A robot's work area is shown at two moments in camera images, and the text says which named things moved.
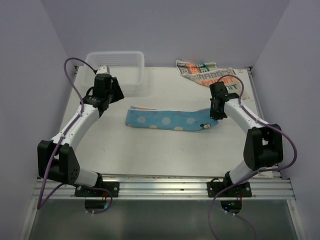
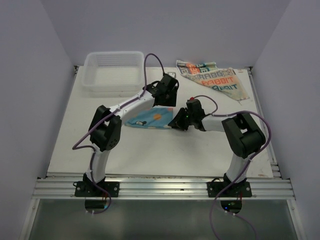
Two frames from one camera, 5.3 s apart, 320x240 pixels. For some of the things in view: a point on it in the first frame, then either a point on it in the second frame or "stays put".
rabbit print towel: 206,73 stays put
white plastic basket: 128,66 stays put
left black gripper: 119,94 -> 172,102
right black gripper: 214,116 -> 177,122
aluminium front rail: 170,188 stays put
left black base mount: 113,186 stays put
